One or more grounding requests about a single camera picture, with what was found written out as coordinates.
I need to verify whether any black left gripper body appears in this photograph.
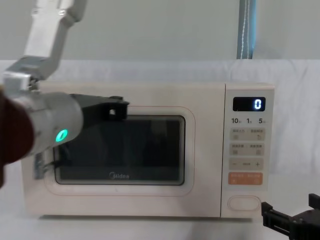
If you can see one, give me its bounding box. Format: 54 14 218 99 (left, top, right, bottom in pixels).
69 93 124 131

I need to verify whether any grey striped post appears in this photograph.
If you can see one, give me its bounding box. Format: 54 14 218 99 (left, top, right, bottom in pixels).
236 0 257 60

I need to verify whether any cream microwave oven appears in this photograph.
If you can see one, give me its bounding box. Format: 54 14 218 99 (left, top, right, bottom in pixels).
21 82 275 222

